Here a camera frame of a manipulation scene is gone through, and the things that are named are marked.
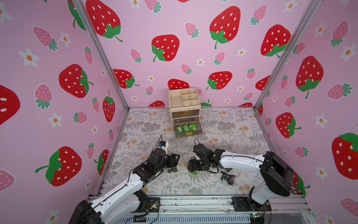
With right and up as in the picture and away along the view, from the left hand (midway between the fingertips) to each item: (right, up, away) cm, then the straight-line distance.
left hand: (177, 156), depth 81 cm
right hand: (+9, -7, +3) cm, 12 cm away
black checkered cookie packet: (+31, -13, +1) cm, 34 cm away
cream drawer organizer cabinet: (+4, +33, +11) cm, 35 cm away
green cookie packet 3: (+5, +16, +14) cm, 22 cm away
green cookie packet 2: (+1, +15, +12) cm, 20 cm away
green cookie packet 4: (+10, -11, +3) cm, 15 cm away
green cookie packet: (+10, +17, +14) cm, 24 cm away
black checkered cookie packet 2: (+32, -9, +5) cm, 34 cm away
